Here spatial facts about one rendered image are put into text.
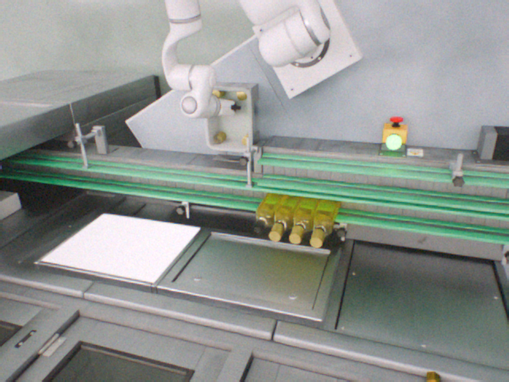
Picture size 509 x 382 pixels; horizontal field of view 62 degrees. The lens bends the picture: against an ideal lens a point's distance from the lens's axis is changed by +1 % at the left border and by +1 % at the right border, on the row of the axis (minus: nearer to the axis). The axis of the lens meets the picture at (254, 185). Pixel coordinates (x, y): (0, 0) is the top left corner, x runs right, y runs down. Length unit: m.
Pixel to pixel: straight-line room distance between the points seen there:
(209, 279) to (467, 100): 0.92
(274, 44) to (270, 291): 0.64
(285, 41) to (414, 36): 0.47
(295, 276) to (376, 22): 0.78
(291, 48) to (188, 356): 0.77
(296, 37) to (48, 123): 1.11
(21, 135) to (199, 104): 0.77
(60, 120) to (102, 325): 0.93
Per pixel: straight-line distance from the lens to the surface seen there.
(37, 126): 1.80
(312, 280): 1.24
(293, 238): 1.17
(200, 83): 1.21
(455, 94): 1.42
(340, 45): 1.34
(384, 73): 1.40
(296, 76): 1.37
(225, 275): 1.26
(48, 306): 1.37
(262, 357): 1.09
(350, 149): 1.38
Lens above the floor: 2.13
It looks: 59 degrees down
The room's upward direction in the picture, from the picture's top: 142 degrees counter-clockwise
